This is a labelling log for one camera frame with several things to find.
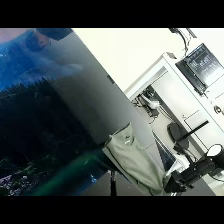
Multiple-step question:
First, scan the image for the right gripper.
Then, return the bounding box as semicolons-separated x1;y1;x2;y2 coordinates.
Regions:
162;168;188;195

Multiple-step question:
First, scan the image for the grey-green T-shirt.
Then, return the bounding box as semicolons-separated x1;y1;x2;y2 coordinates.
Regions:
101;122;172;197

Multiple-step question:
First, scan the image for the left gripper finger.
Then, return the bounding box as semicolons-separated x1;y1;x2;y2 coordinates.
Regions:
113;170;119;197
107;169;115;197

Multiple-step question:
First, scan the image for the black monitor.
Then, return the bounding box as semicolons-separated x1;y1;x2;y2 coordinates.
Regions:
175;42;224;97

